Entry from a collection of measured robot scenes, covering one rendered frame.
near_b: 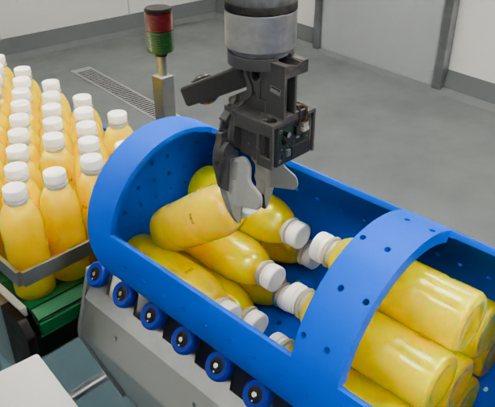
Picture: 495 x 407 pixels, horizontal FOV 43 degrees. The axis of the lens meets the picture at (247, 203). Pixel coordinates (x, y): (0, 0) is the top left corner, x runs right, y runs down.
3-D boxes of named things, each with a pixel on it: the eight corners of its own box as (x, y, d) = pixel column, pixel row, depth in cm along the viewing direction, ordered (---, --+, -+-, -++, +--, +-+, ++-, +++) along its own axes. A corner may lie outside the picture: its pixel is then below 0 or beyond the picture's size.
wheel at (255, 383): (273, 388, 83) (280, 388, 85) (248, 371, 86) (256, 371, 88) (259, 418, 83) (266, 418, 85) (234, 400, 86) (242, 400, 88)
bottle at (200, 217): (184, 201, 97) (252, 170, 82) (198, 245, 97) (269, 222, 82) (144, 211, 93) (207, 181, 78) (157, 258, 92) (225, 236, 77)
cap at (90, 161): (89, 161, 116) (87, 153, 115) (107, 165, 115) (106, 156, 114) (77, 171, 113) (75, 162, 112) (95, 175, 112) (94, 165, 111)
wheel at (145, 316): (164, 308, 97) (172, 309, 98) (145, 295, 99) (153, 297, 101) (152, 335, 97) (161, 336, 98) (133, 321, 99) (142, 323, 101)
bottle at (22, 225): (45, 301, 111) (26, 211, 101) (7, 296, 112) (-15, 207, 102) (62, 276, 117) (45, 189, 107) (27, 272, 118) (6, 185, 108)
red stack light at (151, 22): (157, 35, 142) (156, 17, 140) (139, 28, 146) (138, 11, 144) (178, 28, 146) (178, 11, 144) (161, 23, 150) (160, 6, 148)
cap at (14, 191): (21, 206, 103) (19, 196, 102) (-1, 203, 103) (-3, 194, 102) (32, 194, 106) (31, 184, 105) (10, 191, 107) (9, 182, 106)
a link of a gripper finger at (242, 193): (249, 243, 73) (259, 169, 69) (213, 224, 76) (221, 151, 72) (266, 237, 75) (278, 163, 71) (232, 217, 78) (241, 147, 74)
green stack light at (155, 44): (158, 56, 145) (157, 35, 142) (141, 50, 148) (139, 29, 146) (180, 50, 148) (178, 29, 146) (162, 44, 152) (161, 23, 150)
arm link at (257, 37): (208, 7, 65) (263, -7, 69) (210, 52, 67) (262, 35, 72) (262, 22, 60) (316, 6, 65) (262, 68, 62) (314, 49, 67)
